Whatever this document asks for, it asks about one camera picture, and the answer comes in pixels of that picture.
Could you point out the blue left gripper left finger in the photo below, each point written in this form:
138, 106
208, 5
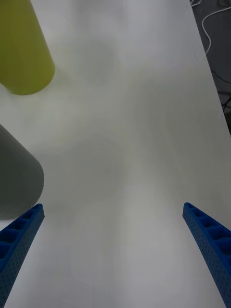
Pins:
16, 245

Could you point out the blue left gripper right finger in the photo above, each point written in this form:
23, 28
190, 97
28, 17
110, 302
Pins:
211, 245

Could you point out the grey plastic bin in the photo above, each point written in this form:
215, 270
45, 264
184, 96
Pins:
16, 178

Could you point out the yellow-green plastic bin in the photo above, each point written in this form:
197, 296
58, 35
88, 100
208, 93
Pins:
21, 53

